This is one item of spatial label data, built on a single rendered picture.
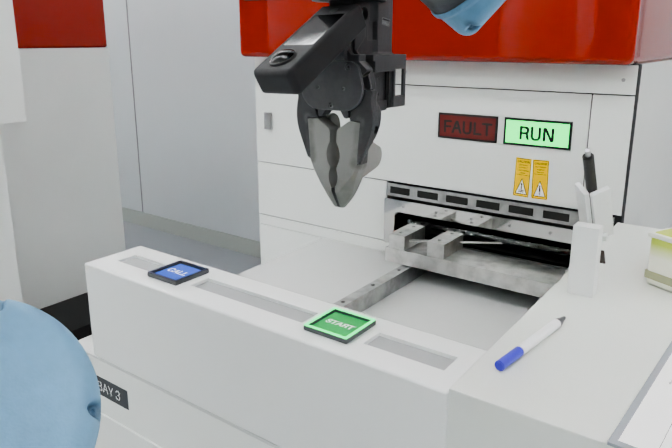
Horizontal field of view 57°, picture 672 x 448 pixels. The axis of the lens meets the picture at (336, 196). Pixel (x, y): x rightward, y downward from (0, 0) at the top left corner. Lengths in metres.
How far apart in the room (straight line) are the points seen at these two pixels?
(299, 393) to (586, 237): 0.37
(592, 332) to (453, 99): 0.61
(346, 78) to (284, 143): 0.86
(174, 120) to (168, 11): 0.66
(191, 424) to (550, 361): 0.45
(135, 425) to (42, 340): 0.60
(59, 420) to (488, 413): 0.35
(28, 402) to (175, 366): 0.49
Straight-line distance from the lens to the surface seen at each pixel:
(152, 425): 0.92
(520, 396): 0.58
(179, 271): 0.84
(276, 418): 0.73
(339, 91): 0.59
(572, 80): 1.12
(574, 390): 0.60
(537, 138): 1.14
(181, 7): 3.94
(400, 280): 1.14
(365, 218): 1.34
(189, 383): 0.82
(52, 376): 0.36
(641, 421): 0.57
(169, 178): 4.20
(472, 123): 1.18
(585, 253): 0.78
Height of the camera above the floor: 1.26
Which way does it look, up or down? 14 degrees down
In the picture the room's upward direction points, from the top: straight up
